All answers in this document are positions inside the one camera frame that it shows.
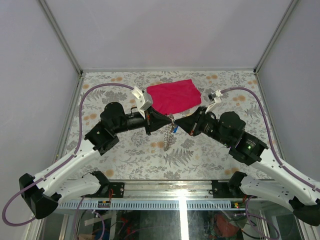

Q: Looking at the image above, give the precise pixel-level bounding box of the large metal keyring chain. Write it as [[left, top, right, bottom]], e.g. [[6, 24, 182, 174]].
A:
[[162, 113, 177, 152]]

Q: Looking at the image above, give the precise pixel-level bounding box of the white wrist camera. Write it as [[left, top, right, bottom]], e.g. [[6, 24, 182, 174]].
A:
[[205, 90, 223, 113], [131, 86, 153, 119]]

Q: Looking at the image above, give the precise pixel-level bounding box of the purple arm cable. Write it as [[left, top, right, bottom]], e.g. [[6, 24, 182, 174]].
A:
[[1, 84, 136, 228], [221, 87, 320, 193]]

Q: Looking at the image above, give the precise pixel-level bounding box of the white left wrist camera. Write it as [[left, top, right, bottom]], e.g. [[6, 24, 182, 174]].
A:
[[131, 86, 153, 119]]

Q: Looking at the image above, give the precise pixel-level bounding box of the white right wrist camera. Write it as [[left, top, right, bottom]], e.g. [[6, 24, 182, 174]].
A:
[[205, 90, 223, 113]]

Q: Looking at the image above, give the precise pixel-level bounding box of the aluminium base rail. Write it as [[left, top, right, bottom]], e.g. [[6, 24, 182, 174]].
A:
[[57, 178, 307, 210]]

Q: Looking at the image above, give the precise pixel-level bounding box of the pink cloth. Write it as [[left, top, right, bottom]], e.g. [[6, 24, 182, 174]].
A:
[[146, 79, 202, 115]]

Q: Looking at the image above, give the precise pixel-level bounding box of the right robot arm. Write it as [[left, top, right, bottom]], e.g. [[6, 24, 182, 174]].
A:
[[175, 107, 320, 227]]

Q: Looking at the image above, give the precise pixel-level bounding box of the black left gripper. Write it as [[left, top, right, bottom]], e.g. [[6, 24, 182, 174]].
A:
[[113, 106, 173, 136]]

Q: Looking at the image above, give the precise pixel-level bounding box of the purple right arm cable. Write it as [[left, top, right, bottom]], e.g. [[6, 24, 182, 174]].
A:
[[221, 87, 320, 193]]

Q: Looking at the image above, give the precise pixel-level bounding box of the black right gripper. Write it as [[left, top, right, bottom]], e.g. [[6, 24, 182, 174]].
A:
[[174, 106, 232, 147]]

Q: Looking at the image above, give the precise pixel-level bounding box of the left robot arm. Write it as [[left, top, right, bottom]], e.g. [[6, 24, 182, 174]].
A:
[[18, 102, 172, 220]]

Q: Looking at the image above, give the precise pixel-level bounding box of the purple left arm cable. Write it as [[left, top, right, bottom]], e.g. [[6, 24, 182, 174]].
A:
[[1, 84, 136, 228]]

